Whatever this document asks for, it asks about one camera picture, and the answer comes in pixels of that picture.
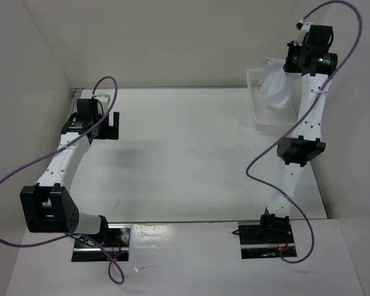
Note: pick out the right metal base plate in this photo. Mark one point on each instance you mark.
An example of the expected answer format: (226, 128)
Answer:
(254, 244)

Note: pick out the metal base plate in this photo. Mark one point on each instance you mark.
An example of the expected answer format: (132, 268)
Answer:
(115, 241)
(254, 244)

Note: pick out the white skirt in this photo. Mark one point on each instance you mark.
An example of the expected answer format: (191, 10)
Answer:
(276, 84)

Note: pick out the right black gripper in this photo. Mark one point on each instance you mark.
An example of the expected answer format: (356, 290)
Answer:
(289, 67)

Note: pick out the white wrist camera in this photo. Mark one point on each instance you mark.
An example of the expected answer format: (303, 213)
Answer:
(104, 99)
(303, 28)

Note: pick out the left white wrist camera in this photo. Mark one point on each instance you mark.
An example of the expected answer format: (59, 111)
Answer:
(104, 99)

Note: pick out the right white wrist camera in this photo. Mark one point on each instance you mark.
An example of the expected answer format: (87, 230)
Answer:
(303, 28)

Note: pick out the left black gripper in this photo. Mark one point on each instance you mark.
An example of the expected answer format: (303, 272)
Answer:
(110, 132)

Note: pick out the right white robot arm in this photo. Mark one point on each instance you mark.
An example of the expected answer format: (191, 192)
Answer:
(297, 149)

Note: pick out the white perforated plastic basket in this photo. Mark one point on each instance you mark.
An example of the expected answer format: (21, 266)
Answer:
(273, 122)

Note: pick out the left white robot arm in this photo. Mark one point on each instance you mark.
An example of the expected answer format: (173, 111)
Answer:
(47, 205)

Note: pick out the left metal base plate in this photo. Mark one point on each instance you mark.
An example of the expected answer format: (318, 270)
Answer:
(115, 241)

